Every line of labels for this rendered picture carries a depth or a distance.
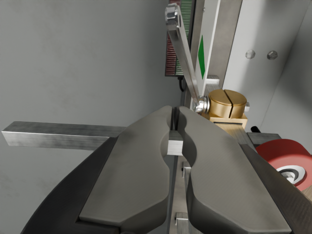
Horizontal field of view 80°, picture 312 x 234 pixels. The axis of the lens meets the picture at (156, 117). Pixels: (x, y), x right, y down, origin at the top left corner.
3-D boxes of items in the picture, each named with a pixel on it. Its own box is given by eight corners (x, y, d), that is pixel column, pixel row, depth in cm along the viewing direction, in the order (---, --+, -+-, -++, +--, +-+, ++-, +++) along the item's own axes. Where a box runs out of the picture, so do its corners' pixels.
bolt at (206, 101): (182, 125, 39) (194, 111, 25) (182, 113, 40) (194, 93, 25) (191, 125, 39) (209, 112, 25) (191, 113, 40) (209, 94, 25)
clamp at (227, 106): (193, 155, 35) (197, 177, 31) (205, 87, 28) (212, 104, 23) (224, 156, 35) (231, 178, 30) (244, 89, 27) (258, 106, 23)
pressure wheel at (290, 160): (226, 144, 36) (248, 198, 26) (237, 108, 32) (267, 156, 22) (269, 146, 36) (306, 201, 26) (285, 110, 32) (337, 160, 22)
